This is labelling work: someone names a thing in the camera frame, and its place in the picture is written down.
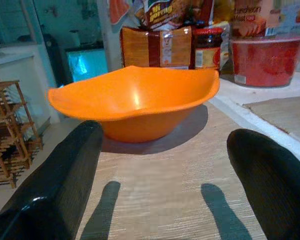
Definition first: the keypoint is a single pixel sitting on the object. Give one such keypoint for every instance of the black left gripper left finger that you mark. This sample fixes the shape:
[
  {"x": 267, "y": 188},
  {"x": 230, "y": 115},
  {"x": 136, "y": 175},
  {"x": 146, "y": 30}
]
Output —
[{"x": 52, "y": 185}]

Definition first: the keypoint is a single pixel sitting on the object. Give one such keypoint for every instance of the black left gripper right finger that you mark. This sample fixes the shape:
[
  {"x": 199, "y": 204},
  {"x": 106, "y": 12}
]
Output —
[{"x": 272, "y": 180}]

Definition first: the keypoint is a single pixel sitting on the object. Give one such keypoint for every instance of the beige woven placemat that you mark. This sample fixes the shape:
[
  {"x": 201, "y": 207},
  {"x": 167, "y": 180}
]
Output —
[{"x": 282, "y": 117}]

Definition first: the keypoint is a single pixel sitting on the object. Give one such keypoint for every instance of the wooden slatted shoe rack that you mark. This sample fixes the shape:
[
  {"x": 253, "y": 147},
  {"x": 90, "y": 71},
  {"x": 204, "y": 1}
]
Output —
[{"x": 8, "y": 135}]

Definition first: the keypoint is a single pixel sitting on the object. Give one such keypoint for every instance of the white cabinet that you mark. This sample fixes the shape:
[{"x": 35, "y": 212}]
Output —
[{"x": 20, "y": 85}]

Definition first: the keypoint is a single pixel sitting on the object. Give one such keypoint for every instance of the red instant noodle cup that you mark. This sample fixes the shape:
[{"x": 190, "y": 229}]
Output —
[{"x": 266, "y": 61}]

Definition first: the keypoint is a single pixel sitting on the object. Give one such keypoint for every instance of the orange plastic bowl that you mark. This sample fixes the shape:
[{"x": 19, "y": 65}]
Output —
[{"x": 137, "y": 100}]

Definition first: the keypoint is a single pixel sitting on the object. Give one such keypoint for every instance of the red lidded sauce jar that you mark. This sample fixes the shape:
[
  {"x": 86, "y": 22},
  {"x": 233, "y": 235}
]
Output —
[{"x": 208, "y": 48}]

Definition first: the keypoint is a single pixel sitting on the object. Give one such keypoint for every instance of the luncheon meat package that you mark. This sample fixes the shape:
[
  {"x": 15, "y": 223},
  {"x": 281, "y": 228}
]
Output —
[{"x": 250, "y": 16}]

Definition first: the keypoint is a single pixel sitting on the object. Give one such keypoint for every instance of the mi goreng noodle packet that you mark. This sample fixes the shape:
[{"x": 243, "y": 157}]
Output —
[{"x": 165, "y": 12}]

